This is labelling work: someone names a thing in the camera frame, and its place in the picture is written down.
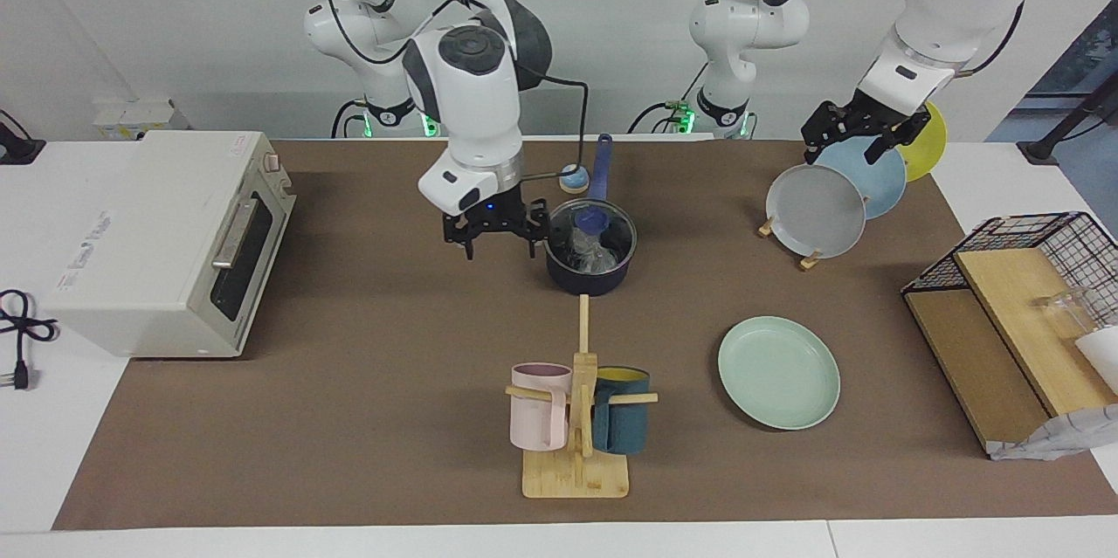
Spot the light blue plate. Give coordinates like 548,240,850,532
814,136,908,220

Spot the clear glass cup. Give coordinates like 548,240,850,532
1039,287,1098,341

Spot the black stand leg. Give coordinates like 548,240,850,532
1018,73,1118,162

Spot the brown table mat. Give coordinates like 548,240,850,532
52,139,1118,531

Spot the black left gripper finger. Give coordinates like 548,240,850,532
864,107,933,165
801,101,845,167

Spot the wire and wood shelf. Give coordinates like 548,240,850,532
904,248,1118,454

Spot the dark teal mug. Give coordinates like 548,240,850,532
592,366,651,455

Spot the wooden mug tree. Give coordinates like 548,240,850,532
505,294,659,499

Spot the white toaster oven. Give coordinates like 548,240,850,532
39,130,298,360

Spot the grey plate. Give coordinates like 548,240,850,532
766,163,866,259

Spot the black clamp mount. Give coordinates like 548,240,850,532
0,108,46,164

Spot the dark blue saucepan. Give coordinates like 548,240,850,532
544,134,638,297

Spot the white cup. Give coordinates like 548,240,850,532
1074,327,1118,393

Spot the light green plate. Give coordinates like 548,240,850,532
718,316,841,431

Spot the grey patterned cloth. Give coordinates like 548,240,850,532
987,405,1118,461

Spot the pink mug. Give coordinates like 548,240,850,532
510,362,573,452

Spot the black base cable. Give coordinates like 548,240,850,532
330,99,369,140
629,60,710,136

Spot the wooden plate rack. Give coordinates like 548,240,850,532
757,213,824,271

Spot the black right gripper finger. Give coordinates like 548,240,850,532
523,201,553,260
442,221,478,261

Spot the glass lid with blue knob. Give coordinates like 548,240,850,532
549,198,637,273

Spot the yellow plate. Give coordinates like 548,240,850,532
900,101,948,183

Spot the black wire basket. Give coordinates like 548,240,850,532
902,211,1118,330

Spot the black power cord with plug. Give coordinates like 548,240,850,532
0,289,59,390

